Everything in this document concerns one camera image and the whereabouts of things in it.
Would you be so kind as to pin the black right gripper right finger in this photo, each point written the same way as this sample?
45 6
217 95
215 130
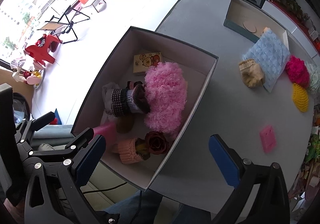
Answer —
271 203

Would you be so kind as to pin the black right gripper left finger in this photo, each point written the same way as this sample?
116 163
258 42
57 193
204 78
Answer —
56 176

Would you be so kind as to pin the dark red fabric rose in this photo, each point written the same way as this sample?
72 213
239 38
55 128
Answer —
157 143

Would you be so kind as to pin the fluffy pink plush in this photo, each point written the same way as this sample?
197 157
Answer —
166 92

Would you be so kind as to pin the dark striped purple sock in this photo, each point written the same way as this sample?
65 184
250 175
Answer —
128 101

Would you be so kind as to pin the yellow cartoon tissue pack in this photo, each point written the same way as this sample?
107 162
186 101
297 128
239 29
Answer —
142 62

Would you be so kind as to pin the plush toys on floor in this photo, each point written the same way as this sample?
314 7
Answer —
32 77

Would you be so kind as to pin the yellow foam net sleeve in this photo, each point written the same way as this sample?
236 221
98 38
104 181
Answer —
300 98

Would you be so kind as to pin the mustard round pad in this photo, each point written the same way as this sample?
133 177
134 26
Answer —
125 124

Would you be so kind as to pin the red plastic stool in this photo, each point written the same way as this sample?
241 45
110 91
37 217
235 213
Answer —
40 52

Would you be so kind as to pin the magenta fluffy ball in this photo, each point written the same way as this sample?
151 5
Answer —
297 72

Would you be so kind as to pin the light blue dotted cloth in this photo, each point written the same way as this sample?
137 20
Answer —
271 54

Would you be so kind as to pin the white green fluffy item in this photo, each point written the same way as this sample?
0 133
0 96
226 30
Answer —
314 82

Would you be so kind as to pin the large open grey box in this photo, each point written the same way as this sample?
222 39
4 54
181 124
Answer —
198 66

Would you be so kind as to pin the folding black chair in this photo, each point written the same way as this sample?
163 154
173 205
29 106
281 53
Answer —
63 27

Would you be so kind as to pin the round wooden coaster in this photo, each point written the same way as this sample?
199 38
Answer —
249 26

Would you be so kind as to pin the shallow teal box lid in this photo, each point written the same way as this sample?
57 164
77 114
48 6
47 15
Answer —
240 10

